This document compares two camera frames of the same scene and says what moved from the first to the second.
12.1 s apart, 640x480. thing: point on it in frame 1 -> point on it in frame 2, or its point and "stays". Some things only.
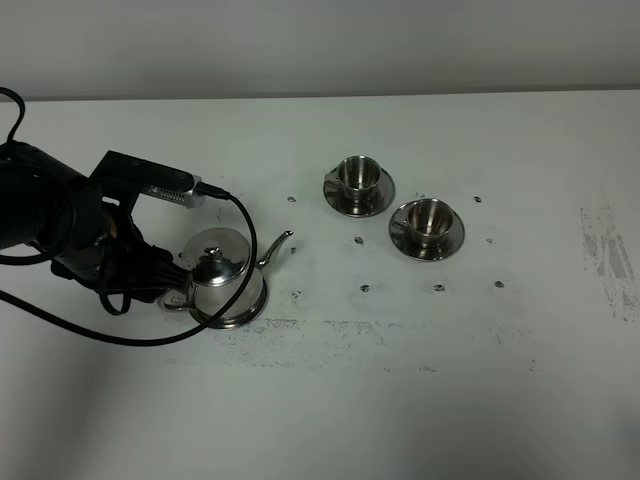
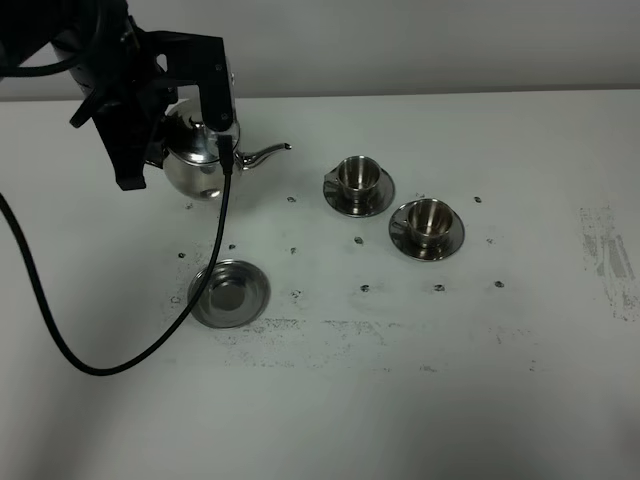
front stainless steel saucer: (407, 246) stays
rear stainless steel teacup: (358, 177) stays
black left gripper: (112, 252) -> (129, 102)
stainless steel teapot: (218, 258) -> (191, 154)
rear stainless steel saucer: (384, 195) stays
